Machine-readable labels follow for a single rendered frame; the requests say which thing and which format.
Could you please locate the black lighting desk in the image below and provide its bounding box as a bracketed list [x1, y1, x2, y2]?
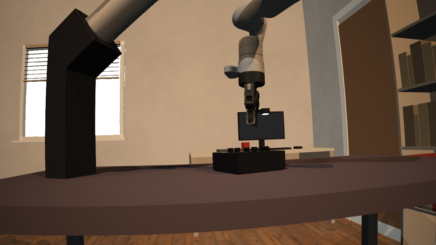
[213, 146, 285, 175]

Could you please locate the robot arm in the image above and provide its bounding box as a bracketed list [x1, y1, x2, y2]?
[85, 0, 300, 79]

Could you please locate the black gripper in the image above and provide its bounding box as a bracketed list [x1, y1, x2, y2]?
[238, 71, 265, 127]

